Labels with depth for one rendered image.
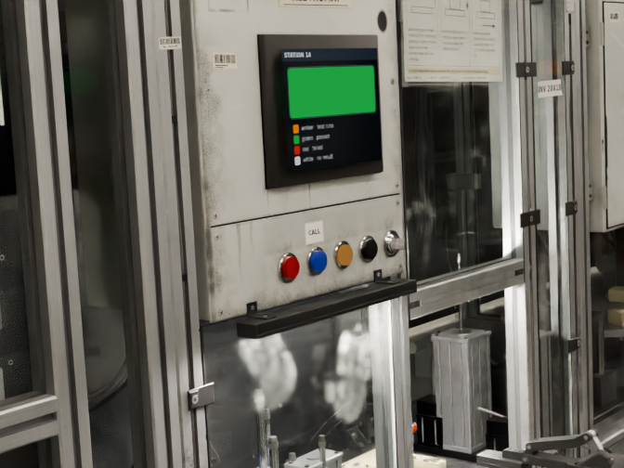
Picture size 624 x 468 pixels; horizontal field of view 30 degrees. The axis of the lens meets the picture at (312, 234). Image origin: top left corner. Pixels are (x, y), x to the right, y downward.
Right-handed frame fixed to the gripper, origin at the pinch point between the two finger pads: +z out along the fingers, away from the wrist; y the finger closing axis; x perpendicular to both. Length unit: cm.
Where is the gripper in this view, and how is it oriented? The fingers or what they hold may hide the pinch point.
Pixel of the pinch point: (503, 461)
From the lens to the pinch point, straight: 163.8
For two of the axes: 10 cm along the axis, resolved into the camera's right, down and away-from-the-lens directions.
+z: -7.7, -0.4, 6.3
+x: -6.3, 1.2, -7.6
